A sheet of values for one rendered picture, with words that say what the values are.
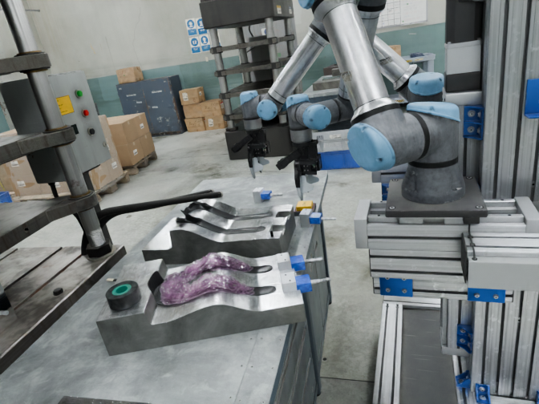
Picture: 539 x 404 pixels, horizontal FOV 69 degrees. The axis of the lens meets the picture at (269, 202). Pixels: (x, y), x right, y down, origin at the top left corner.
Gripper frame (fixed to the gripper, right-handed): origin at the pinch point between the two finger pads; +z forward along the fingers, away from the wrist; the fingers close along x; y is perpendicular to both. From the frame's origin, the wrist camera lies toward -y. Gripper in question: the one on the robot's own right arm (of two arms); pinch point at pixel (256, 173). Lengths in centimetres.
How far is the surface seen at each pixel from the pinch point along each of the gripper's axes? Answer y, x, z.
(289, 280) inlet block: 36, -72, 4
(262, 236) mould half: 21, -51, 4
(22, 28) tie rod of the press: -50, -50, -68
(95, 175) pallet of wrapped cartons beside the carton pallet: -291, 193, 66
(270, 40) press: -102, 337, -52
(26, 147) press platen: -53, -61, -32
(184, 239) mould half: -5, -55, 4
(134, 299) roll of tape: 2, -90, 1
